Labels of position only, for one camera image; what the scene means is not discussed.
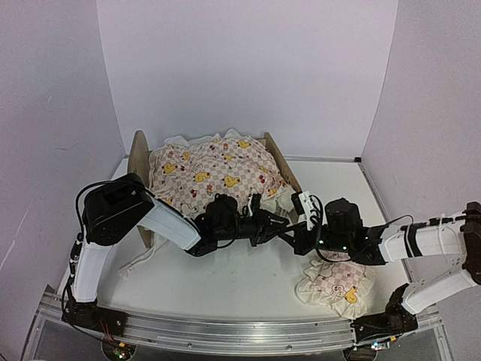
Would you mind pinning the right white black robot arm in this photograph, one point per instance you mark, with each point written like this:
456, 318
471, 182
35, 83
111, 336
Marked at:
338, 226

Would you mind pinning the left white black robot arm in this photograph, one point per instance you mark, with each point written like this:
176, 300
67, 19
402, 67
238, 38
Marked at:
108, 211

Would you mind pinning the wooden pet bed frame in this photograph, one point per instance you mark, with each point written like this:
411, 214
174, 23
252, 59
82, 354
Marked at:
141, 158

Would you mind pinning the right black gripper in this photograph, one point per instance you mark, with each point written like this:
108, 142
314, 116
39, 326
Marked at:
299, 244

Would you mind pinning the duck print ruffled bed cover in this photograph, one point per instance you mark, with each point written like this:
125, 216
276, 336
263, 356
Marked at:
214, 173

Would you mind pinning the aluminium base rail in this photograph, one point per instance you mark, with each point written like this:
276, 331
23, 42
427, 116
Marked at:
189, 335

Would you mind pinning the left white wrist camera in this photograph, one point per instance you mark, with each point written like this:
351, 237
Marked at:
253, 204

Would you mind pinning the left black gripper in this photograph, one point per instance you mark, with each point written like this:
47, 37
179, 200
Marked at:
265, 229

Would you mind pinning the duck print ruffled pillow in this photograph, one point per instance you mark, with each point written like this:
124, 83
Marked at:
337, 284

